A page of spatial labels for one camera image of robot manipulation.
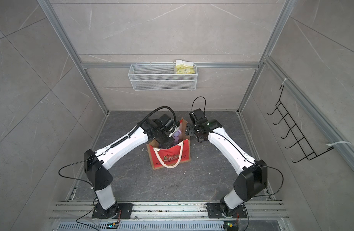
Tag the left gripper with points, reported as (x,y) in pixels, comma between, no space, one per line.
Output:
(169,143)

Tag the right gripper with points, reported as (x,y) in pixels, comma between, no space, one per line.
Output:
(192,131)

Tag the red burlap canvas bag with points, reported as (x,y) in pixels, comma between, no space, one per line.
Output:
(178,153)

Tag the purple hourglass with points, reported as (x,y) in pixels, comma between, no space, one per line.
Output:
(177,135)

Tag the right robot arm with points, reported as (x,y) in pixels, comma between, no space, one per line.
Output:
(252,175)

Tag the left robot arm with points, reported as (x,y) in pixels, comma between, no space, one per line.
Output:
(99,165)

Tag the yellow wipes packet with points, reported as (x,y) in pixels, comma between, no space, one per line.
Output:
(184,67)

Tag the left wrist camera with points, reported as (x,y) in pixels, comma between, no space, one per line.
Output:
(166,123)

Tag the white wire mesh basket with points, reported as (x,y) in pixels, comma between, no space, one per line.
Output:
(147,77)

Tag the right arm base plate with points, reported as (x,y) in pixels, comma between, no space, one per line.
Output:
(220,210)

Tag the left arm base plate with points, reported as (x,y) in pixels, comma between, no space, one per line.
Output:
(122,211)

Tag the black wire hook rack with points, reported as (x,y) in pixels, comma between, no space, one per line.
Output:
(300,140)

